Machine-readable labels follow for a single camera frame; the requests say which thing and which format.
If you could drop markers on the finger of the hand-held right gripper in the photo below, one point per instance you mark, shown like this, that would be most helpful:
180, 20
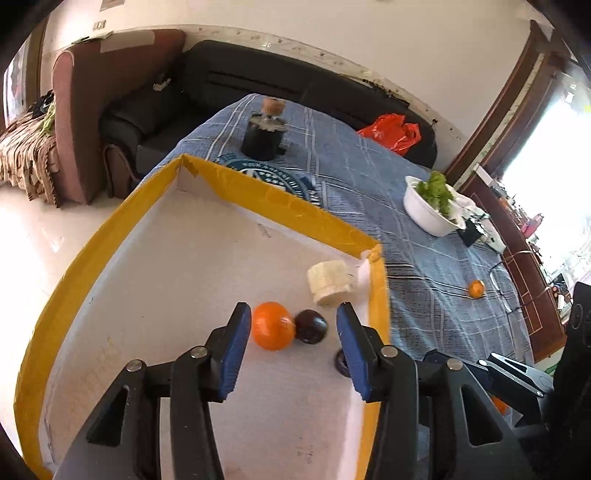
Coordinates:
517, 374

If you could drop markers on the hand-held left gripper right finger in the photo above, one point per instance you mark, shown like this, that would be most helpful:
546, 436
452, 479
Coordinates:
353, 350

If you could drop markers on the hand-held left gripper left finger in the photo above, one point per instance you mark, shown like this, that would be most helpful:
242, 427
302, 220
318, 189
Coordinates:
235, 350

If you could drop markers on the dark purple plum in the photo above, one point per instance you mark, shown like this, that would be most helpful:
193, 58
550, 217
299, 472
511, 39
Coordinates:
311, 327
340, 363

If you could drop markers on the peeled banana piece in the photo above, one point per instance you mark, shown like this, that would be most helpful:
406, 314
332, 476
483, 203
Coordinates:
328, 281

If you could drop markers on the white tray with yellow edges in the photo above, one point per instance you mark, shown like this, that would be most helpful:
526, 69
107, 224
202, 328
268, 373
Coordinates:
184, 277

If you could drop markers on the wooden cabinet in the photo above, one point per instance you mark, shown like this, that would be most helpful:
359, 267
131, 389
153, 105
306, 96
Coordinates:
531, 295

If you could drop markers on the white cloth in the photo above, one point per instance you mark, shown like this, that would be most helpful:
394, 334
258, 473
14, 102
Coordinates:
491, 237

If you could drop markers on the small black device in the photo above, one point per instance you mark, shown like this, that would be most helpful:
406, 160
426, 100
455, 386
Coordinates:
471, 230

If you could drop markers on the pink bottle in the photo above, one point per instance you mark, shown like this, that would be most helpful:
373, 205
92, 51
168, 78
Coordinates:
535, 224

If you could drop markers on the white bowl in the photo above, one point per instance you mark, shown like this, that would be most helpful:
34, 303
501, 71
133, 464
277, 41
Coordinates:
427, 214

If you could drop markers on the green leafy vegetables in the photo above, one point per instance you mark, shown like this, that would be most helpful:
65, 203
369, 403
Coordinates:
436, 189

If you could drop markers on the black jar with cork lid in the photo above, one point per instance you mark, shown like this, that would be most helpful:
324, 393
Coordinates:
263, 136

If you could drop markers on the red plastic bag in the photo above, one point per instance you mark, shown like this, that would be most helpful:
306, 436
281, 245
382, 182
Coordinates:
392, 131

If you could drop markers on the small white object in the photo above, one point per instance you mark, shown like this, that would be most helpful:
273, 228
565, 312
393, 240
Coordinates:
161, 84

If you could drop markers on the black leather sofa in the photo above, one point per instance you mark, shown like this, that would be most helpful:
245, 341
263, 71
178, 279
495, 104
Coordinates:
231, 74

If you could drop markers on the brown patterned blanket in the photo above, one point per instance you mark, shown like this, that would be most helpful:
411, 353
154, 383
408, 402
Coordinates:
27, 152

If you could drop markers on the brown armchair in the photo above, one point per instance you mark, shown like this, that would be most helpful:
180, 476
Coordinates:
92, 92

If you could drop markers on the green cloth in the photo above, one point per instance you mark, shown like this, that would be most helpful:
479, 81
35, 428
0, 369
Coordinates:
48, 120

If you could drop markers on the dark clothing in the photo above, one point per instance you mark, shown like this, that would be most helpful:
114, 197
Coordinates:
39, 105

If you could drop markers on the wooden door frame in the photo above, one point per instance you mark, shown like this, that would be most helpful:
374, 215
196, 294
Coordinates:
508, 92

